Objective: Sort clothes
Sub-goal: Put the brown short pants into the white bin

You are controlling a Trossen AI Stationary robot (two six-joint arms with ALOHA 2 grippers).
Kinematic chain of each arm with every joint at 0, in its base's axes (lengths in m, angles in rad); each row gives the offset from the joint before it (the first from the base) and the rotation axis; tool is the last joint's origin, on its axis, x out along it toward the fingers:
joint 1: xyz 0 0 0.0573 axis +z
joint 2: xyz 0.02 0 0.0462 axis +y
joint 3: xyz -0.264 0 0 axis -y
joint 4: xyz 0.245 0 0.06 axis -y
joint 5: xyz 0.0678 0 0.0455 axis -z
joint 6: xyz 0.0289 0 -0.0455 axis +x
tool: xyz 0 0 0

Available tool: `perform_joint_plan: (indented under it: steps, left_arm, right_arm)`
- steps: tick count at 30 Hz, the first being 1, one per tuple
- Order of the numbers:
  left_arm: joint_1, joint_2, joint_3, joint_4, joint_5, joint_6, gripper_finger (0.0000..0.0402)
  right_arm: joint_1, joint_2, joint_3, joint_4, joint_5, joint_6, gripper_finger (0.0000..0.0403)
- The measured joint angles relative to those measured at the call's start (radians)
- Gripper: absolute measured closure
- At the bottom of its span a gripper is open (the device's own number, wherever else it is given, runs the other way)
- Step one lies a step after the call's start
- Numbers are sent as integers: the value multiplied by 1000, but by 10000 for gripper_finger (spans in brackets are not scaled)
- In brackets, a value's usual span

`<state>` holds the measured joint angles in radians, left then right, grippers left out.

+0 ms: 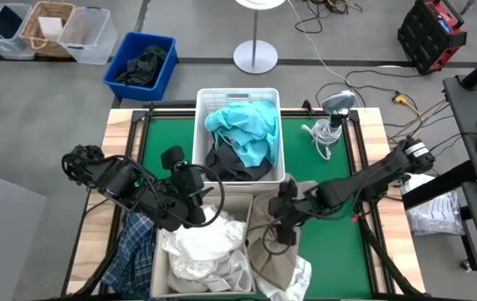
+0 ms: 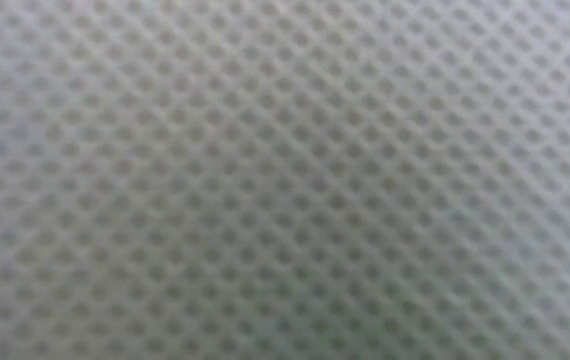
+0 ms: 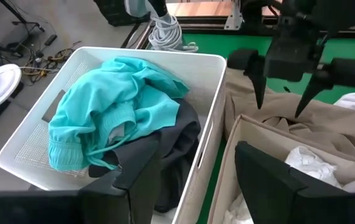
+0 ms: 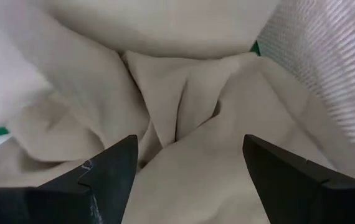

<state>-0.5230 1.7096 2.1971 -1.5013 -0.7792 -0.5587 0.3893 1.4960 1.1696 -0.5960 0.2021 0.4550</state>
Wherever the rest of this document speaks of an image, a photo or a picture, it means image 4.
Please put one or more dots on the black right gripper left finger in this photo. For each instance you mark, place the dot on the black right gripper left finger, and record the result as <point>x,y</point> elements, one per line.
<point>56,205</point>

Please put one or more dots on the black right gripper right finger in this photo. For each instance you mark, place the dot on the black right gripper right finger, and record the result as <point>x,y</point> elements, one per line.
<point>314,202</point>

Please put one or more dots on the beige garment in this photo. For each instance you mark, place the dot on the beige garment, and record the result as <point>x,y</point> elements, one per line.
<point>196,93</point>

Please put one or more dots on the white perforated plastic basket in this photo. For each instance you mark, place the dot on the white perforated plastic basket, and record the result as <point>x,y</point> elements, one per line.
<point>336,62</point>

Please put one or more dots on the white garment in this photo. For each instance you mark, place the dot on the white garment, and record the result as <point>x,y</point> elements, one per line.
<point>3,62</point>

